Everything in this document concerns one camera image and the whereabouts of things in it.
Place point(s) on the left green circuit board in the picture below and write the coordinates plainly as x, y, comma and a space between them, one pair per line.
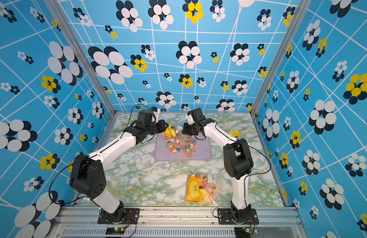
115, 231

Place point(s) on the aluminium corner post right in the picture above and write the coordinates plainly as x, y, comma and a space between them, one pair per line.
286, 41

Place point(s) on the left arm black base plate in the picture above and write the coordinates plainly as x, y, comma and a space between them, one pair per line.
123, 216

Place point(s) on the pile of colourful candies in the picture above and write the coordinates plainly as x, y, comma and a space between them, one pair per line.
183, 149

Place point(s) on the aluminium corner post left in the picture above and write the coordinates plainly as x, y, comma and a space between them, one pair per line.
72, 39

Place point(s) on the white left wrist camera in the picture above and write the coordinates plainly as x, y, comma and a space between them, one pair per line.
156, 113

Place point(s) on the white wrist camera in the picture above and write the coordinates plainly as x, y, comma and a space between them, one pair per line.
189, 118
156, 113

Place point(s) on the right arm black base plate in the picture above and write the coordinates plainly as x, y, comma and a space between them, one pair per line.
228, 216

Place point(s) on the ziploc bag of candies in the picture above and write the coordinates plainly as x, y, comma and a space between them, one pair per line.
202, 188

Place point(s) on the right green circuit board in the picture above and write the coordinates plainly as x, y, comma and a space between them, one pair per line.
244, 232

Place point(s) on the lilac plastic tray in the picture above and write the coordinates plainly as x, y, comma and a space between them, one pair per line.
203, 153

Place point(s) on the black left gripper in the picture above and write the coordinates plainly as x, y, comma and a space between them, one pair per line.
162, 128

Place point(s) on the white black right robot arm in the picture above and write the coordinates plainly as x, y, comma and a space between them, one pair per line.
238, 161

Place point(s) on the aluminium front rail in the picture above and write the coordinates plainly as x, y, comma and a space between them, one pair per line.
178, 222

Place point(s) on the green circuit board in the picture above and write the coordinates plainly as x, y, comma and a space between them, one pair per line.
244, 232
115, 231

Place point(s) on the aluminium corner post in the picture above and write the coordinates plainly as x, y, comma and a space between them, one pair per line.
286, 41
72, 39

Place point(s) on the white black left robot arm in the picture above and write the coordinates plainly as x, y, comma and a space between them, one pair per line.
88, 171

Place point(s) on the ziploc bag with yellow duck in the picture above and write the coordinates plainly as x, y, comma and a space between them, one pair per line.
236, 137

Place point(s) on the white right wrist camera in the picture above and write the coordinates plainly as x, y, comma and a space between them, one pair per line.
189, 118

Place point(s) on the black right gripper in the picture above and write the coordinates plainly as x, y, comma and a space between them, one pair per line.
186, 131

